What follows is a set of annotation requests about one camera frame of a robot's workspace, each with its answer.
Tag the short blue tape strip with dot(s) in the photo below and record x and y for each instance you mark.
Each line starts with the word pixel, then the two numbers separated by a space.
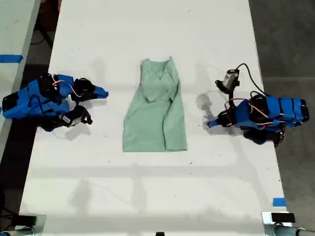
pixel 279 202

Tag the pale green T-shirt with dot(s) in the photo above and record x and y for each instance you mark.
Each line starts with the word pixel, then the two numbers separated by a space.
pixel 152 123

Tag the black camera stalk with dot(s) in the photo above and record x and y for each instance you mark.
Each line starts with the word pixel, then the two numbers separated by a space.
pixel 231 97
pixel 83 114

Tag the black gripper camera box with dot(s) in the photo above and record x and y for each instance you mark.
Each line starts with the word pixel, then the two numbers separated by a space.
pixel 70 120
pixel 231 78

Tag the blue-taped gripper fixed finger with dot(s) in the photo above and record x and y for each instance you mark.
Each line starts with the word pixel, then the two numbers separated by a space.
pixel 101 92

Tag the white side table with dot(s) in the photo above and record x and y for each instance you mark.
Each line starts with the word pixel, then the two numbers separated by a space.
pixel 12 29

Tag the small black box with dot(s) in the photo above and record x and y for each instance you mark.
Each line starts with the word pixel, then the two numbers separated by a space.
pixel 283 217
pixel 27 220

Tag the grey metal pipe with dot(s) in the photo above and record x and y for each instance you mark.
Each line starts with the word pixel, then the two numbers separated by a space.
pixel 290 231

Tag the long blue tape strip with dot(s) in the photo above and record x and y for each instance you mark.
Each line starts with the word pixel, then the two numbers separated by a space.
pixel 11 58

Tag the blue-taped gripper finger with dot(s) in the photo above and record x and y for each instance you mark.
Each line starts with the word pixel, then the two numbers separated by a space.
pixel 214 123

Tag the metal corner bracket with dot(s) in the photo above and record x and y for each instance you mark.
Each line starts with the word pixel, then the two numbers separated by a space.
pixel 41 225
pixel 267 225

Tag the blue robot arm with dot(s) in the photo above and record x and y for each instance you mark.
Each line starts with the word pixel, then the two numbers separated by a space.
pixel 22 103
pixel 283 110

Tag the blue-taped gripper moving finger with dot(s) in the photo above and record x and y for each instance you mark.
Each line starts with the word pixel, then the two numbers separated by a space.
pixel 96 97

